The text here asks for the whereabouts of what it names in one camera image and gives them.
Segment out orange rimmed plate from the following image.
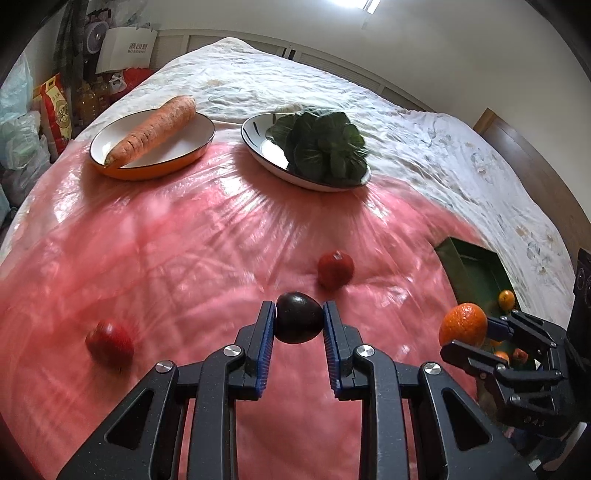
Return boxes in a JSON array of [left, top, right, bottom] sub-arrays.
[[89, 110, 216, 181]]

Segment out carrot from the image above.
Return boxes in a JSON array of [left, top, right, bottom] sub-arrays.
[[104, 95, 197, 167]]

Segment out white fan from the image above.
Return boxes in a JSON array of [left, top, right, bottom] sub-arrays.
[[83, 21, 112, 52]]

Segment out yellow oil bottle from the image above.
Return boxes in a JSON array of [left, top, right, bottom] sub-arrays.
[[76, 85, 98, 127], [92, 76, 114, 109]]

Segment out pink plastic sheet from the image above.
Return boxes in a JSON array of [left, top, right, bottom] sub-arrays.
[[0, 138, 509, 480]]

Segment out dark purple plum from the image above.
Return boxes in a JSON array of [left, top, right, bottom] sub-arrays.
[[275, 292, 324, 344]]

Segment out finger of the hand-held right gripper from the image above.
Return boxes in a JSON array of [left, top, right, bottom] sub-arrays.
[[486, 310, 566, 357], [440, 339, 564, 394]]

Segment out wooden headboard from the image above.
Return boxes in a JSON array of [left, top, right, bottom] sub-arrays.
[[473, 108, 591, 273]]

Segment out green leafy vegetable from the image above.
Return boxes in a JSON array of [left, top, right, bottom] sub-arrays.
[[268, 108, 369, 182]]

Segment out white paper bag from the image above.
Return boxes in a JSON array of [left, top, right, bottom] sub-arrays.
[[95, 27, 158, 75]]

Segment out white plate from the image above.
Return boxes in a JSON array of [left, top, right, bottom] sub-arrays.
[[240, 112, 372, 191]]

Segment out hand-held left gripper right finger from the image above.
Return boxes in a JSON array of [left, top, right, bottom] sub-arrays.
[[322, 300, 539, 480]]

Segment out window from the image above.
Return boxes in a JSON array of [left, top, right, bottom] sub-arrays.
[[330, 0, 384, 12]]

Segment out green tray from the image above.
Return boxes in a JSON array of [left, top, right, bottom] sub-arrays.
[[434, 237, 542, 372]]

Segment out plaid hanging cloth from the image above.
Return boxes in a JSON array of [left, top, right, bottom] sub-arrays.
[[53, 0, 84, 79]]

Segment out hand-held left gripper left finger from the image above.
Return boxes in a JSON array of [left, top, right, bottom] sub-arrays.
[[55, 301, 278, 480]]

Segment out yellow red rice bag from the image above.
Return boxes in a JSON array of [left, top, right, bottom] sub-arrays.
[[33, 74, 75, 158]]

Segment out stuffed clear plastic bag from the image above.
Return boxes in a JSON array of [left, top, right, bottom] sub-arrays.
[[0, 113, 52, 208]]

